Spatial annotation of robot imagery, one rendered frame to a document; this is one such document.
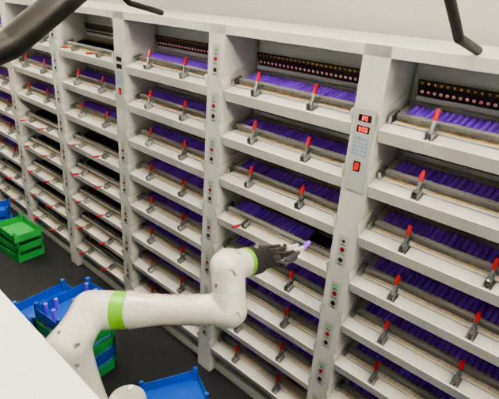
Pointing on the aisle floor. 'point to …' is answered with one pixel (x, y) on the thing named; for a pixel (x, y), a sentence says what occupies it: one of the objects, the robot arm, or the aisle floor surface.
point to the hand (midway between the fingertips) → (295, 249)
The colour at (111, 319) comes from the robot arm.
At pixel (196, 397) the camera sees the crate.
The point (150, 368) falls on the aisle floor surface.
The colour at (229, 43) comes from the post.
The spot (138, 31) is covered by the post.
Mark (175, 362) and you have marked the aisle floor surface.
